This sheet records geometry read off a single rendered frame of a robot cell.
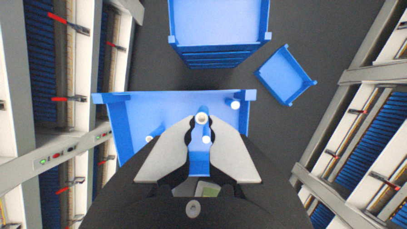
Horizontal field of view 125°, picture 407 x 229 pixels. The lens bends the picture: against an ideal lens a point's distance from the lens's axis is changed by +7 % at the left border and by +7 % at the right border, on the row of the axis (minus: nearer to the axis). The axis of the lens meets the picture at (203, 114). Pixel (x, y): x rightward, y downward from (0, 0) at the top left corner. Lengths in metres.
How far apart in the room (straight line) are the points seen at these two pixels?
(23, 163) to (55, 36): 0.43
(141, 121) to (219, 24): 0.40
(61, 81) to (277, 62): 1.08
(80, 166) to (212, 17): 0.90
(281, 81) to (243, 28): 0.51
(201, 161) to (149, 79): 0.67
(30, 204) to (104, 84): 0.54
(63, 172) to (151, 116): 0.64
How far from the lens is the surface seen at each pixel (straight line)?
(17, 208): 0.78
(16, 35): 0.57
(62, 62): 0.69
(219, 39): 0.47
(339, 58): 1.15
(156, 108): 0.30
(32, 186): 0.74
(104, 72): 0.84
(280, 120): 0.95
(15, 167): 0.66
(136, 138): 0.35
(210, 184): 0.99
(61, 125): 0.76
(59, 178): 0.93
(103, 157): 1.02
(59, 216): 1.10
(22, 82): 0.58
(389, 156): 0.94
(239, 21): 0.50
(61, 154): 0.72
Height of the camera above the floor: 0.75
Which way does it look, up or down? 77 degrees down
